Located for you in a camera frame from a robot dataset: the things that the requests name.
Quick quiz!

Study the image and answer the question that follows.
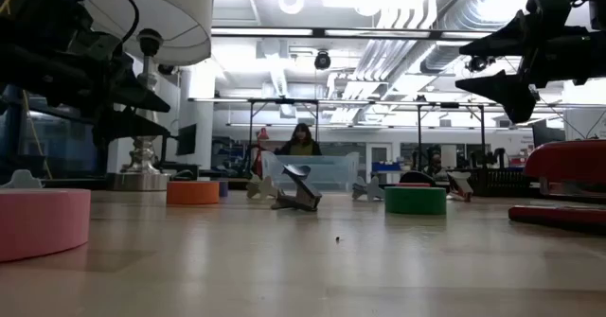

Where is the clear plastic bin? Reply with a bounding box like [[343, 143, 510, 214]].
[[261, 150, 361, 194]]

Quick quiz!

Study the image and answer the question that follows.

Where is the orange tape roll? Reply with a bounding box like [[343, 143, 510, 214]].
[[166, 180, 221, 207]]

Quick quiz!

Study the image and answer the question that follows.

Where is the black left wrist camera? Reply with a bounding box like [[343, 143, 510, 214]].
[[80, 28, 125, 63]]

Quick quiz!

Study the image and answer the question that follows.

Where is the white ring light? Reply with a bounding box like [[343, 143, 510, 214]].
[[277, 0, 305, 16]]

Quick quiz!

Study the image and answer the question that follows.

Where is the black ceiling spotlight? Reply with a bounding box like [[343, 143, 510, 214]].
[[465, 55, 497, 74]]

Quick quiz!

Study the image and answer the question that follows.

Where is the black ceiling camera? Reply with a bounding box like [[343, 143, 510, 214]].
[[313, 50, 332, 71]]

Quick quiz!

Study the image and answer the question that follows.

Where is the person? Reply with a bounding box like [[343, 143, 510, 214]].
[[273, 122, 324, 157], [422, 152, 450, 177]]

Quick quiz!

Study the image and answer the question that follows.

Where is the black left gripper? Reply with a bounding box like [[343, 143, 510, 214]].
[[0, 46, 170, 149]]

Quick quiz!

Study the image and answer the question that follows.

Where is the black monitor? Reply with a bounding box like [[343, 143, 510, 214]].
[[531, 119, 567, 149], [175, 123, 198, 157]]

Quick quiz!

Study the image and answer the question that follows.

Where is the red stapler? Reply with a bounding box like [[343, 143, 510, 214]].
[[508, 138, 606, 236]]

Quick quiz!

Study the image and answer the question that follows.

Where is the green tape roll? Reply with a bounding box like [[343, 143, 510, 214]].
[[383, 185, 448, 216]]

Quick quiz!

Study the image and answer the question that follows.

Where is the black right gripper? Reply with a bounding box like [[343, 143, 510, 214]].
[[454, 0, 606, 124]]

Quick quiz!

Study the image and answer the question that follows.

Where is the pink tape roll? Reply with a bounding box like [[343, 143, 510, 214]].
[[0, 187, 92, 263]]

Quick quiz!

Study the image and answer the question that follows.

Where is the black left wrist camera cable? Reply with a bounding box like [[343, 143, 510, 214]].
[[74, 0, 141, 44]]

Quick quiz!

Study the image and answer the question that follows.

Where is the silver table lamp white shade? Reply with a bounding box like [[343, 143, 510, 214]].
[[83, 0, 214, 191]]

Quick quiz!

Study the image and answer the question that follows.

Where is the silver ventilation duct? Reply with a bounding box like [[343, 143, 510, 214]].
[[419, 0, 536, 75]]

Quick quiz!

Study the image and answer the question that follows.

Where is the black mesh basket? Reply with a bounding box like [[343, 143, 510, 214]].
[[466, 167, 536, 198]]

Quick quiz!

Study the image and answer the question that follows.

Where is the black metal rack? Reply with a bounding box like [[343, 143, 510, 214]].
[[247, 97, 320, 167], [416, 101, 487, 171]]

